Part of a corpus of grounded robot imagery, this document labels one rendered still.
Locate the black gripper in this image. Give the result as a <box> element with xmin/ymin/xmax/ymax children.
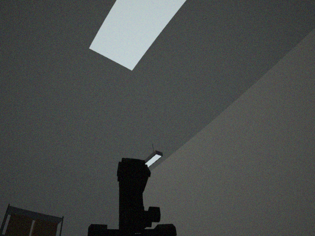
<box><xmin>88</xmin><ymin>200</ymin><xmax>177</xmax><ymax>236</ymax></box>

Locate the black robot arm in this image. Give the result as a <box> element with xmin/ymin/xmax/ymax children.
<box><xmin>117</xmin><ymin>158</ymin><xmax>161</xmax><ymax>228</ymax></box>

